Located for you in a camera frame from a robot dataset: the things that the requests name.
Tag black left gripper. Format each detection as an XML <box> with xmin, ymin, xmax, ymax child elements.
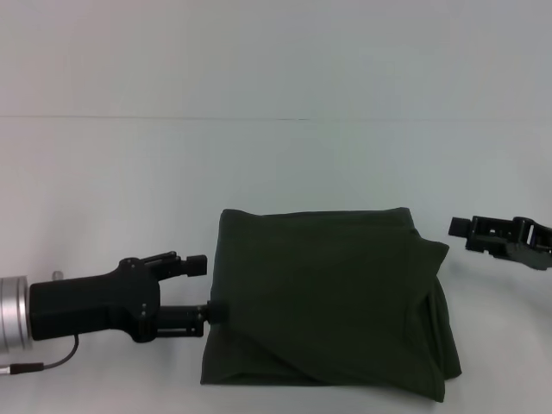
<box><xmin>28</xmin><ymin>250</ymin><xmax>229</xmax><ymax>344</ymax></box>

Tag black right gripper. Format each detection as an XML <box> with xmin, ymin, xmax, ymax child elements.
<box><xmin>448</xmin><ymin>215</ymin><xmax>552</xmax><ymax>273</ymax></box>

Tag dark green shirt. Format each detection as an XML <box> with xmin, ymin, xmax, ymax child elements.
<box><xmin>200</xmin><ymin>206</ymin><xmax>462</xmax><ymax>392</ymax></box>

